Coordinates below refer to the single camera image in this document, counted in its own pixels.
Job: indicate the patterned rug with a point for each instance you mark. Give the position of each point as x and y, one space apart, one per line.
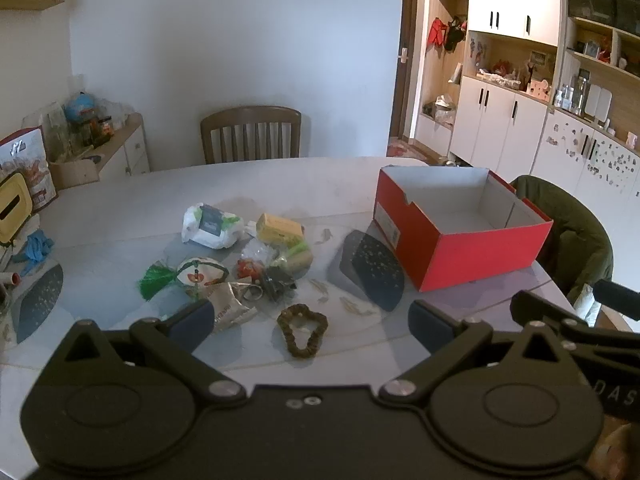
405 149

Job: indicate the wooden wall shelf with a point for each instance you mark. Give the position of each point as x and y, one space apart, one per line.
30 1

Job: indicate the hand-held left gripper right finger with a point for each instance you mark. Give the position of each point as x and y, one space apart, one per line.
430 322

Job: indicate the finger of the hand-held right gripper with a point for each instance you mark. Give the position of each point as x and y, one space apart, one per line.
530 305
615 292

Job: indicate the white sideboard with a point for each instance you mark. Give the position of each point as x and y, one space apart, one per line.
127 147

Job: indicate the dark toy with keyring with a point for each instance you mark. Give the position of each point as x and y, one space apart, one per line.
277 282

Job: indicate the brown cardboard box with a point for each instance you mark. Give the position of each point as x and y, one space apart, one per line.
72 172

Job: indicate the sticker-covered white cabinet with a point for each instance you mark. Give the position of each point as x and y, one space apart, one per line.
580 155

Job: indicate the brown door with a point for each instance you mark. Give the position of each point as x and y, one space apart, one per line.
406 60

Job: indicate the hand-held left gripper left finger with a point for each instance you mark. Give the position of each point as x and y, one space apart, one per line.
192 317

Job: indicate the silver snack packet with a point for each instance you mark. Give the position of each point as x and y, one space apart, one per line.
230 307

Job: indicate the clear bag of foam beads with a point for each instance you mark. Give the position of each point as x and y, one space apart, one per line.
257 251

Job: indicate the yellow tissue box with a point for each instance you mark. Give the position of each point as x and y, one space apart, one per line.
12 210

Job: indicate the red white snack bag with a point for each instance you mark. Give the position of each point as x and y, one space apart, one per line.
30 165

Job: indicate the green padded chair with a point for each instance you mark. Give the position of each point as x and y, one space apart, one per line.
575 240

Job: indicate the blue glove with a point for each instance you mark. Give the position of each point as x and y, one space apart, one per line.
32 249

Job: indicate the red hanging bag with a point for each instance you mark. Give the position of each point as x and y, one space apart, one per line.
437 31

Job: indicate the wooden chair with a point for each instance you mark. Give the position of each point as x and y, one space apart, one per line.
250 116

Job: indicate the white wet wipes pack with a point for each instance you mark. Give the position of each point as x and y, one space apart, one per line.
210 225

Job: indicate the yellow small box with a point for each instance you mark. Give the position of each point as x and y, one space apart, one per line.
277 229

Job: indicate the red cardboard box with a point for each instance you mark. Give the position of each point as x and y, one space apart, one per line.
475 255

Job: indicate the green white tube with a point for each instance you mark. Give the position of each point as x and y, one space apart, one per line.
300 259

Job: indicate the dark speckled mat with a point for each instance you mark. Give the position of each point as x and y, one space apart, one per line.
40 300
375 270

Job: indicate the blue globe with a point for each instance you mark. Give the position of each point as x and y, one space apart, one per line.
80 105

